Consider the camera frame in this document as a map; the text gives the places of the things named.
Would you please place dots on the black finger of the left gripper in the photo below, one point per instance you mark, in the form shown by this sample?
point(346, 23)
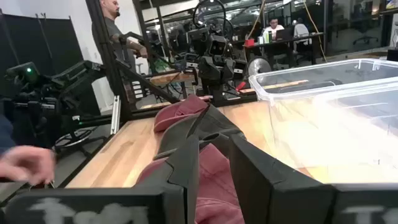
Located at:
point(228, 70)
point(206, 70)

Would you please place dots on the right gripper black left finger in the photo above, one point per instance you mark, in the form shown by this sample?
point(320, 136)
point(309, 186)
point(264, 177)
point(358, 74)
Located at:
point(186, 174)

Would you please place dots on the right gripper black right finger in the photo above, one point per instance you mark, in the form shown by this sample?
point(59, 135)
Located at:
point(273, 193)

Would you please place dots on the maroon baseball cap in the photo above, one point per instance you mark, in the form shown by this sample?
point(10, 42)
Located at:
point(214, 186)
point(180, 113)

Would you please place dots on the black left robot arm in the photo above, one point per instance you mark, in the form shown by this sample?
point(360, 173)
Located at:
point(217, 96)

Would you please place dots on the grey round disc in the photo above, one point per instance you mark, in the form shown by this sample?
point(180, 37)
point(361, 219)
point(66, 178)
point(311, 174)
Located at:
point(259, 66)

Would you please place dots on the red box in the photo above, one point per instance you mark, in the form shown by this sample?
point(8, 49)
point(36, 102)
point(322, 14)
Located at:
point(249, 42)

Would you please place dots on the wooden background table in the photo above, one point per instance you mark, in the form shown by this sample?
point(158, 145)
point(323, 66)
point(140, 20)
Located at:
point(171, 77)

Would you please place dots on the green bag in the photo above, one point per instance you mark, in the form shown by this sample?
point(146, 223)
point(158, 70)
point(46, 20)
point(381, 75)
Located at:
point(161, 66)

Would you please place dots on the green bottle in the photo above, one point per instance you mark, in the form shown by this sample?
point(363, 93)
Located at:
point(270, 36)

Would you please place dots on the black office desk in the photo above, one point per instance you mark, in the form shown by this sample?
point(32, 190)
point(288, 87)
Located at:
point(280, 45)

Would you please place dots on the person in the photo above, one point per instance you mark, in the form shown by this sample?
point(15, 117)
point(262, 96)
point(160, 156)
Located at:
point(301, 31)
point(273, 29)
point(113, 34)

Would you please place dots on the black laptop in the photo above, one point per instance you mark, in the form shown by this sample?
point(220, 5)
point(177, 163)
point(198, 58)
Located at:
point(284, 34)

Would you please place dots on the clear plastic bin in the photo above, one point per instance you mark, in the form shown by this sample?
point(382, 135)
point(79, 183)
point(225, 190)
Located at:
point(342, 140)
point(311, 74)

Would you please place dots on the standing man in grey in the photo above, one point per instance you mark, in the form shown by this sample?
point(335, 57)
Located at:
point(105, 62)

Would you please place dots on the black chair base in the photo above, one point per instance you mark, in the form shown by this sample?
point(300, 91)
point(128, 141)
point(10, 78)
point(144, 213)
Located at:
point(73, 138)

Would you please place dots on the black office chair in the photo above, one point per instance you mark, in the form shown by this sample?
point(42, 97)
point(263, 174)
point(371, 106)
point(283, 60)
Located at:
point(366, 34)

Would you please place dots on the black partition panel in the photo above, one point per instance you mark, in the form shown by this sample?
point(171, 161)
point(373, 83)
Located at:
point(56, 43)

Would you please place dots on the person's hand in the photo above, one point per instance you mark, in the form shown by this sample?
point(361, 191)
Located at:
point(28, 165)

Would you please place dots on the black device with green light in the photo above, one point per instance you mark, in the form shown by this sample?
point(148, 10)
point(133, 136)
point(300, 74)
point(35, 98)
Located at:
point(31, 93)

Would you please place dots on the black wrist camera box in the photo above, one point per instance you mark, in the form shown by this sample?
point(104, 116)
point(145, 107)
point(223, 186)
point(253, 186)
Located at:
point(217, 46)

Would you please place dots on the black diagonal frame brace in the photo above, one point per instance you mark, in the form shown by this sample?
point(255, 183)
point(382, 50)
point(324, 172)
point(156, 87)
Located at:
point(146, 84)

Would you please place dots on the silver metal bracket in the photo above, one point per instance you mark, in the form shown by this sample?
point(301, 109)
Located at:
point(115, 115)

